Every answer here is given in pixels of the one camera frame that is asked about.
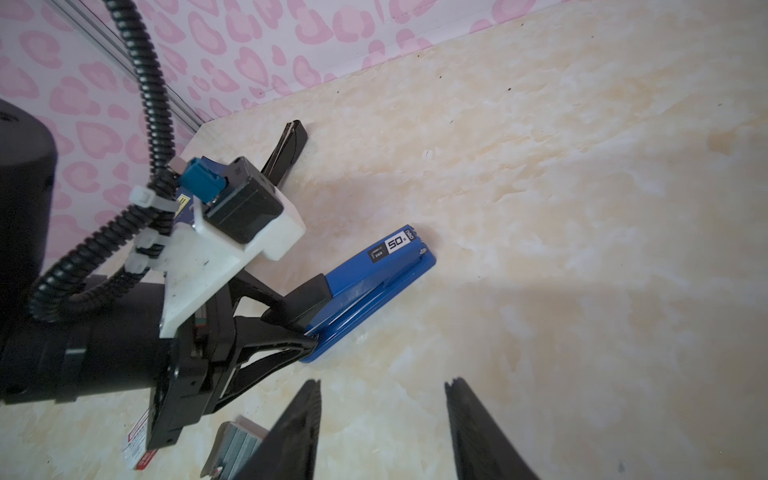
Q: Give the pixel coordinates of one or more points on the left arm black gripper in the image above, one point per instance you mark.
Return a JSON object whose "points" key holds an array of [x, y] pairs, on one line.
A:
{"points": [[212, 360]]}

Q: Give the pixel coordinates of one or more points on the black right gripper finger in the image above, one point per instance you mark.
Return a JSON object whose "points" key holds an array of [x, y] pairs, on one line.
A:
{"points": [[481, 449]]}

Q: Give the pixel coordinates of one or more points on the staple tray with staples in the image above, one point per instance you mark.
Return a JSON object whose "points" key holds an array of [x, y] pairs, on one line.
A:
{"points": [[235, 443]]}

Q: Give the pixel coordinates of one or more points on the blue long stapler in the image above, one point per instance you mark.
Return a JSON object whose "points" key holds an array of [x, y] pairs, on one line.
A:
{"points": [[330, 306]]}

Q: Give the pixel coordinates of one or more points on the red white staple box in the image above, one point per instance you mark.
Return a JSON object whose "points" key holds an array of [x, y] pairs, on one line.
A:
{"points": [[135, 453]]}

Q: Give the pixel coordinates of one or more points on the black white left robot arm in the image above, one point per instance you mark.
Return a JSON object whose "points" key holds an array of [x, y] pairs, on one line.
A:
{"points": [[66, 333]]}

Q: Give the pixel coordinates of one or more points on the dark blue booklet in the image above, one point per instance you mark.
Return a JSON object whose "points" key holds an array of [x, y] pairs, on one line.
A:
{"points": [[186, 204]]}

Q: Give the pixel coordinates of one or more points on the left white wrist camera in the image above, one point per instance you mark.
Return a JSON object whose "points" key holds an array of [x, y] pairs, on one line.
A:
{"points": [[238, 214]]}

